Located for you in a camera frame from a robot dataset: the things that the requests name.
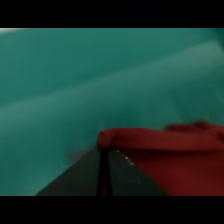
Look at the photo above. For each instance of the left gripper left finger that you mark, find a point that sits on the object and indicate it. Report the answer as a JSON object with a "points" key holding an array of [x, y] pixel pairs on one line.
{"points": [[80, 176]]}

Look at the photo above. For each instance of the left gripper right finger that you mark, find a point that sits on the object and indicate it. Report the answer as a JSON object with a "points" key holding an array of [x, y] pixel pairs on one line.
{"points": [[130, 180]]}

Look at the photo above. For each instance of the red garment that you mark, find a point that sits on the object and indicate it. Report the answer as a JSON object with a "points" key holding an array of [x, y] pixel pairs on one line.
{"points": [[176, 156]]}

